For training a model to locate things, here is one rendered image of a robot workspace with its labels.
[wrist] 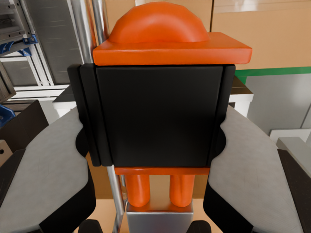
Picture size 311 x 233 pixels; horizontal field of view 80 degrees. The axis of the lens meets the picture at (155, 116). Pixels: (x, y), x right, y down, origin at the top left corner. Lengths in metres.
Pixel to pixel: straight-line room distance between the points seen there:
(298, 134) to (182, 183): 1.70
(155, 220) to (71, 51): 0.99
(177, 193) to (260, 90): 1.34
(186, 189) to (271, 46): 0.64
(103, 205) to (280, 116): 1.44
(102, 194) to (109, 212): 0.05
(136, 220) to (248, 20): 0.64
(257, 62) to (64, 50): 0.88
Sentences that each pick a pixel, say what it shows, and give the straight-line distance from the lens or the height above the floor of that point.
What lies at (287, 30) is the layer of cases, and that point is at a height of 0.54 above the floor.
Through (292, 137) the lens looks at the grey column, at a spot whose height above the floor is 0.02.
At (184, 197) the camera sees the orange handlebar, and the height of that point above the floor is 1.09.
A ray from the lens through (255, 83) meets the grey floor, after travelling 1.44.
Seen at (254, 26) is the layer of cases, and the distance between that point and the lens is 0.71.
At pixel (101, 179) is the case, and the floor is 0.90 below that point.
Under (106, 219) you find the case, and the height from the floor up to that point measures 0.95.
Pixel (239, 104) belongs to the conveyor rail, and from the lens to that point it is 0.73.
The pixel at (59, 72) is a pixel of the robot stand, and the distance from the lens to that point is 1.17.
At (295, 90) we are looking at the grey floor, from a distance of 1.60.
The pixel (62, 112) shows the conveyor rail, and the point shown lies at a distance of 0.78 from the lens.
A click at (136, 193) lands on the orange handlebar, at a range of 0.18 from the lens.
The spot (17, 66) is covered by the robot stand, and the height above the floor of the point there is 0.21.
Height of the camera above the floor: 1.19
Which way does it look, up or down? 58 degrees down
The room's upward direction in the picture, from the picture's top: 178 degrees counter-clockwise
